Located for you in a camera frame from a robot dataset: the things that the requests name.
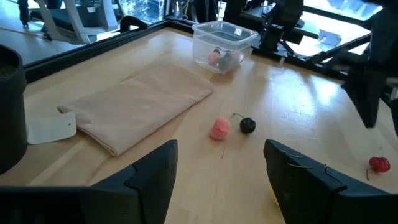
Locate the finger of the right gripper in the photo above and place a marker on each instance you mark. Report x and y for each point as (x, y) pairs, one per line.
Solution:
(395, 118)
(367, 96)

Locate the person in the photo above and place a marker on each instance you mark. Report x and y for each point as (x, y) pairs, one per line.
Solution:
(23, 11)

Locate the red cherry with stem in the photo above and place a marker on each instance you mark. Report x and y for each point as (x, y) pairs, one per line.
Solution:
(379, 164)

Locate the yellow lemon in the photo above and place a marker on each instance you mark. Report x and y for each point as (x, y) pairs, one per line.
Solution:
(272, 195)

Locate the dark cherry with stem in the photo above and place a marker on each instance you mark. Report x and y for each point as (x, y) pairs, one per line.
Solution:
(247, 125)

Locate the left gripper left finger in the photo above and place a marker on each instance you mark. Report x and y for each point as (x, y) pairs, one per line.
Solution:
(140, 193)

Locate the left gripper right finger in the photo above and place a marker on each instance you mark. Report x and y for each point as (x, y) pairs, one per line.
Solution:
(298, 186)

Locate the beige folded cloth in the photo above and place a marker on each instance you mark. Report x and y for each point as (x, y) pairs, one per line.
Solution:
(136, 105)

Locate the clear plastic tupperware container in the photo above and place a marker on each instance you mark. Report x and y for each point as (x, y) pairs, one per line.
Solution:
(202, 46)

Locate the pink fruit with dark cap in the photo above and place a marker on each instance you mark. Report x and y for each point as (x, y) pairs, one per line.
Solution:
(214, 58)

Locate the black curved bar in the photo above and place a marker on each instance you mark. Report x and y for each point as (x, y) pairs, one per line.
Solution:
(132, 19)

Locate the black plant pot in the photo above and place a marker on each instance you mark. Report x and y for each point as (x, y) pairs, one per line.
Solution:
(12, 124)

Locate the white paper tag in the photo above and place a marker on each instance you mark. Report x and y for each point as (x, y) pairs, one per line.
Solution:
(49, 129)

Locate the black aluminium table frame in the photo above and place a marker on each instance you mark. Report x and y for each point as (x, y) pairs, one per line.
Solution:
(87, 51)

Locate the dark green and red fruit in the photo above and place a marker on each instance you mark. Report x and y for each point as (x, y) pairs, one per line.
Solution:
(225, 61)

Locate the white office chair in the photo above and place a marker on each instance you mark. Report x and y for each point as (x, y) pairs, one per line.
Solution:
(77, 21)

